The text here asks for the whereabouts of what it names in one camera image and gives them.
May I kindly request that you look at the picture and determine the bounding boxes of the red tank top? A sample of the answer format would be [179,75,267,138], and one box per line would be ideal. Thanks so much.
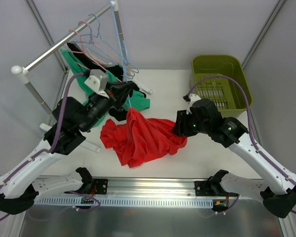
[100,108,187,168]

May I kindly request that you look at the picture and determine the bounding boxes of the black tank top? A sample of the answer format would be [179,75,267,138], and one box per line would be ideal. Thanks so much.
[61,43,150,121]

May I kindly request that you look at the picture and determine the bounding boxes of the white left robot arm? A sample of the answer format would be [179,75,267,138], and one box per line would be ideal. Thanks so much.
[0,81,136,215]

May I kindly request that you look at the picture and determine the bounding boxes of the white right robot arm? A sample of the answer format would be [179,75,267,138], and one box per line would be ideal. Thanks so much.
[172,98,296,218]

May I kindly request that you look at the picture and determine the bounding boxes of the olive green plastic bin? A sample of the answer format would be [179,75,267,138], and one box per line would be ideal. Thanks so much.
[190,54,252,118]

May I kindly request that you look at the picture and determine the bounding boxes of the metal clothes rack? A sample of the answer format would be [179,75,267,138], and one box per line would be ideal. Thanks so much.
[10,0,153,154]

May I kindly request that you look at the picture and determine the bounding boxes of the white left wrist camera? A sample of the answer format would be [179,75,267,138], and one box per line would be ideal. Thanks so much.
[84,69,109,98]

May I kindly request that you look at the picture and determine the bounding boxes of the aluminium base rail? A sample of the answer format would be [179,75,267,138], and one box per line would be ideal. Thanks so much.
[32,175,264,198]

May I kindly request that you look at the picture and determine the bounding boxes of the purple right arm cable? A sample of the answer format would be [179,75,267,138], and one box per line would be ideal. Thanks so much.
[187,75,296,219]

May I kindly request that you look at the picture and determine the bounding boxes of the white slotted cable duct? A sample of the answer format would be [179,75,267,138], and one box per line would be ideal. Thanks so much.
[36,196,214,209]

